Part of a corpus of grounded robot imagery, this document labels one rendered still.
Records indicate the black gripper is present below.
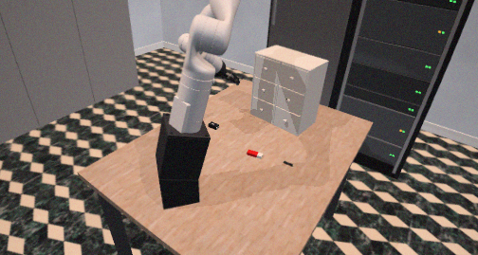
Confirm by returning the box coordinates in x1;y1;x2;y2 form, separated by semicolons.
214;61;240;85

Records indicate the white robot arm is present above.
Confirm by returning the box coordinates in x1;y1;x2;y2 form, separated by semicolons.
169;0;240;134

